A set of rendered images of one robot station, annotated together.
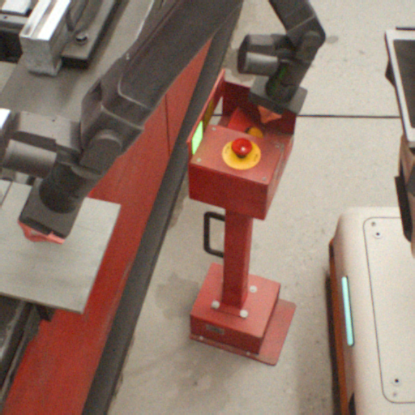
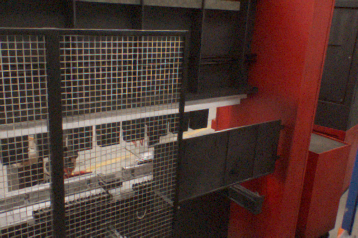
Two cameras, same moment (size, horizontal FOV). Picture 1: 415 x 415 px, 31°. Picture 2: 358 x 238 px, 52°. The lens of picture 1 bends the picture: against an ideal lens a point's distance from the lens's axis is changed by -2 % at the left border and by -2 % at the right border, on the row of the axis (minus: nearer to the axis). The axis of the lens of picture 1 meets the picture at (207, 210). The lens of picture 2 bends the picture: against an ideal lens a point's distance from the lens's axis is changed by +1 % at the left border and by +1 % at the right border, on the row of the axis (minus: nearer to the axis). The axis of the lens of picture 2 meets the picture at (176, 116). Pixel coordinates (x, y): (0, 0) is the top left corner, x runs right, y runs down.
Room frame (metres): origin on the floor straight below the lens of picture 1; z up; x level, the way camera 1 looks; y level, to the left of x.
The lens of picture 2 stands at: (2.54, 2.18, 2.10)
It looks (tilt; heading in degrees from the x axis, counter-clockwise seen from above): 17 degrees down; 219
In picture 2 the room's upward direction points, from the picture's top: 3 degrees clockwise
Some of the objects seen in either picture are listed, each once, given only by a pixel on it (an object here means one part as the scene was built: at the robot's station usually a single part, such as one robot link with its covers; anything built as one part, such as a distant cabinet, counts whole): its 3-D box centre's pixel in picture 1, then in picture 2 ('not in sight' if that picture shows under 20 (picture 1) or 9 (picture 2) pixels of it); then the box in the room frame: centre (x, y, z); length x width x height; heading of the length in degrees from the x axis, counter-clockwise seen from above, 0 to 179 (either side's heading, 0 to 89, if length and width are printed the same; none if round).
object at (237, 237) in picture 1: (237, 243); not in sight; (0.96, -0.07, 0.39); 0.05 x 0.05 x 0.54; 70
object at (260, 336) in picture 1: (244, 311); not in sight; (0.95, -0.10, 0.06); 0.25 x 0.20 x 0.12; 70
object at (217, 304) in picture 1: (234, 297); not in sight; (0.96, -0.07, 0.13); 0.10 x 0.10 x 0.01; 70
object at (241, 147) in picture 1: (241, 150); not in sight; (0.91, -0.06, 0.79); 0.04 x 0.04 x 0.04
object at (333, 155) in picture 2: not in sight; (302, 188); (-0.75, 1.12, 0.50); 0.50 x 0.50 x 1.00; 76
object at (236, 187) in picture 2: not in sight; (227, 186); (0.28, 0.90, 0.81); 0.64 x 0.08 x 0.14; 76
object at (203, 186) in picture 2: not in sight; (222, 160); (0.52, 0.97, 1.12); 1.13 x 0.02 x 0.44; 166
